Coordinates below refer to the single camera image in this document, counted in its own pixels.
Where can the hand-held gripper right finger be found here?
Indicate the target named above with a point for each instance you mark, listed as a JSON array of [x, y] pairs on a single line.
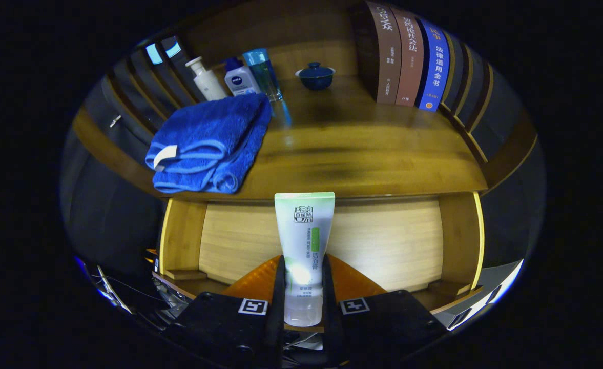
[[329, 312]]

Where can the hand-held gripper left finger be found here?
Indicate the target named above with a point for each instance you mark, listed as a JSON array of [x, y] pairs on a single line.
[[278, 307]]

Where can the wooden drawer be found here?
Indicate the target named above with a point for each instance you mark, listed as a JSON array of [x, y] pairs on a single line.
[[240, 241]]

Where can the white facial cleanser tube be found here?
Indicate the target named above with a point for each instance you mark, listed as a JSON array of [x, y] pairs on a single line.
[[304, 230]]

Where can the wooden countertop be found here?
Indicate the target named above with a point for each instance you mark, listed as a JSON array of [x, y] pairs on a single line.
[[357, 154]]

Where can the black backdrop cloth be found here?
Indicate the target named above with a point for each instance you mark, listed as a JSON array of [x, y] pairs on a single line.
[[111, 230]]

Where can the blue folded towel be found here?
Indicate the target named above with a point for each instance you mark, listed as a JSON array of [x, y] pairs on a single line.
[[204, 138]]

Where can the white bottle blue cap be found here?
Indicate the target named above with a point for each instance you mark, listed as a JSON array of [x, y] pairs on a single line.
[[242, 82]]

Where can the blue lidded teacup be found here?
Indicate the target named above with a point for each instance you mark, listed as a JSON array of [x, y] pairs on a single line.
[[315, 79]]

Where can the white pump bottle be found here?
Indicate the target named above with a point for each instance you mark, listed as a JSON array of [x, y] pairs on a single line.
[[209, 84]]

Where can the blue translucent bottle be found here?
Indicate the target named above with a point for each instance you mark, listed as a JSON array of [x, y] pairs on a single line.
[[263, 72]]

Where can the dark brown book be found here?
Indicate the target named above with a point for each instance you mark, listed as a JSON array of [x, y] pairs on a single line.
[[386, 61]]

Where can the light brown book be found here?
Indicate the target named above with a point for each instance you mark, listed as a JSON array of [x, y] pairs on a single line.
[[411, 66]]

